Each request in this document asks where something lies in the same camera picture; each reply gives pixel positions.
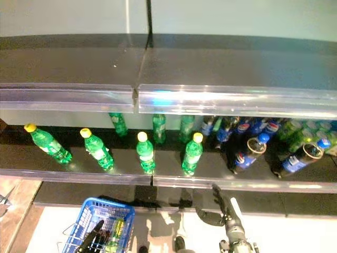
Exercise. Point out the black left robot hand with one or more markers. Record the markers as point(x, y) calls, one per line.
point(94, 239)

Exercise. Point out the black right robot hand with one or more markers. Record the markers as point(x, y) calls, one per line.
point(226, 214)

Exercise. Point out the blue plastic shopping basket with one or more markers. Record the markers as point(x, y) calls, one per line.
point(110, 203)

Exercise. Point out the black base shelf plinth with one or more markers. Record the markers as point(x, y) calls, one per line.
point(79, 193)

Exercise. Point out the grey right robot leg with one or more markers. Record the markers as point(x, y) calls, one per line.
point(180, 245)

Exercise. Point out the dark metal shelf board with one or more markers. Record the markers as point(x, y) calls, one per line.
point(125, 159)
point(79, 66)

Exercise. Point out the black shelf upright strip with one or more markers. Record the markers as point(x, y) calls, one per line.
point(149, 21)

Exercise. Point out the clear plastic price rail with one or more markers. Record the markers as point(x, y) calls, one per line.
point(237, 101)
point(263, 185)
point(79, 176)
point(65, 98)

